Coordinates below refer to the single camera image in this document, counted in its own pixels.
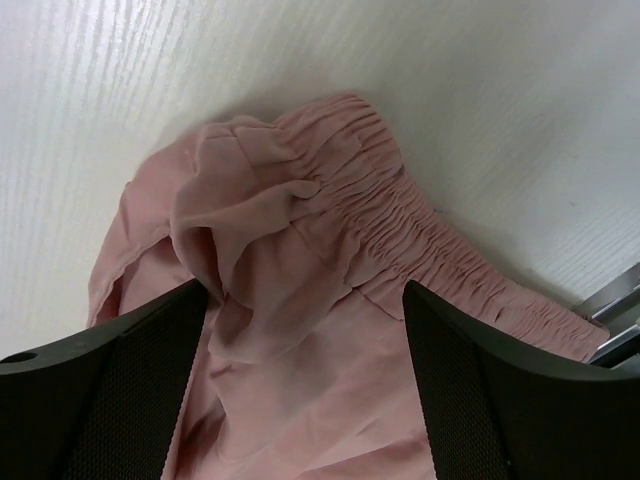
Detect pink trousers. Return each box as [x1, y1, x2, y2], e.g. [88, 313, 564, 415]
[88, 94, 608, 479]

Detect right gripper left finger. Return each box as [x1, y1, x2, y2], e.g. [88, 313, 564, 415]
[1, 280, 206, 479]

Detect aluminium table frame rail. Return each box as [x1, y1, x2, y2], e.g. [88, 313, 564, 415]
[576, 264, 639, 374]

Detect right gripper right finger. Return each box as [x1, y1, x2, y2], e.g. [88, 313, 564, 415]
[402, 282, 639, 479]

